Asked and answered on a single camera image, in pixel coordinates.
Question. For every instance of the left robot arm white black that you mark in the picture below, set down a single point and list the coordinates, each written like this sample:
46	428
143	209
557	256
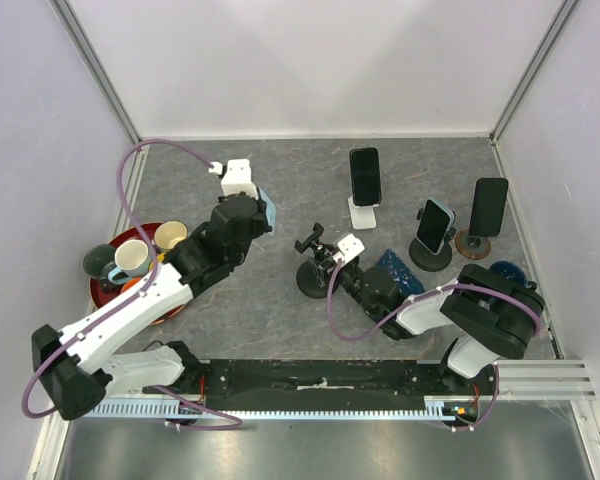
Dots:
79	365

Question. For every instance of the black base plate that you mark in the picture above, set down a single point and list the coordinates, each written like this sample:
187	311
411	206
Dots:
241	384

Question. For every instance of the light blue phone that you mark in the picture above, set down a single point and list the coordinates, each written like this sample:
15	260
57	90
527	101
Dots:
270	211

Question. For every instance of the black round phone stand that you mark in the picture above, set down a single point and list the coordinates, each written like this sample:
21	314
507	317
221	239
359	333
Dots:
305	275

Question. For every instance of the black phone on wooden stand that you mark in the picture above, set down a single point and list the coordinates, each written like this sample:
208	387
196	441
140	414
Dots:
488	207

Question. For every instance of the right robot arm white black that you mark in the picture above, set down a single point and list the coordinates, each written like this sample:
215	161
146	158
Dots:
498	315

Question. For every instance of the white mug blue handle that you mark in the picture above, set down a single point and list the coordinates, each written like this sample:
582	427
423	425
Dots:
131	260

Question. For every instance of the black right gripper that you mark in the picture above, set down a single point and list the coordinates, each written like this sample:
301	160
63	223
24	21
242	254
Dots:
322	271

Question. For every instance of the dark green mug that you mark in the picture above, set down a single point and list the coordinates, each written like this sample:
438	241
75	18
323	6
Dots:
99	261

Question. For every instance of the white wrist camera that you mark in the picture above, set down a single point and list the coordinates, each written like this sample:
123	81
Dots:
235	177
347	248

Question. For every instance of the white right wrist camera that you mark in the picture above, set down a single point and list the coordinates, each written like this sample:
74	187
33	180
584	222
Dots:
347	248

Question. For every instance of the black round stand right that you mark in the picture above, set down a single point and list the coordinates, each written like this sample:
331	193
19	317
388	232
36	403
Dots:
427	261

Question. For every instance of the light blue cable duct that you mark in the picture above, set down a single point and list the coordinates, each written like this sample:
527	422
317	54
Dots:
162	408

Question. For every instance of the black phone on white stand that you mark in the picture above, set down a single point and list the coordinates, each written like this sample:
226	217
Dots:
365	176

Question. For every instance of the orange cup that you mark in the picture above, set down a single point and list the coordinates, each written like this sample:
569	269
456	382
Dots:
131	283

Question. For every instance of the blue leaf-shaped plate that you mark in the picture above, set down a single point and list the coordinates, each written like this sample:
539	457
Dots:
400	273

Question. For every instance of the wooden round phone stand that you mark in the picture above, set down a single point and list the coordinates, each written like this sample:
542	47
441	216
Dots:
472	247

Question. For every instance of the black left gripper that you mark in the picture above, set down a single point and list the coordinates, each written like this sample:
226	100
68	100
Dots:
263	225

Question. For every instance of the beige mug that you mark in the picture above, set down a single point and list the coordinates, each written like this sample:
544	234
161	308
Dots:
169	234

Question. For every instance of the dark blue mug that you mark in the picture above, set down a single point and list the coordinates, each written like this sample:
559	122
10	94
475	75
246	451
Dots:
512	272

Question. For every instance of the red round tray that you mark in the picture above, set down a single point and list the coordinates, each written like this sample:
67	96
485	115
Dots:
102	295

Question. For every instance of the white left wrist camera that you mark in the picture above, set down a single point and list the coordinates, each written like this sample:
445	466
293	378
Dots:
235	177

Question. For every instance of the white phone stand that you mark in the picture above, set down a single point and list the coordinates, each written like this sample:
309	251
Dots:
362	217

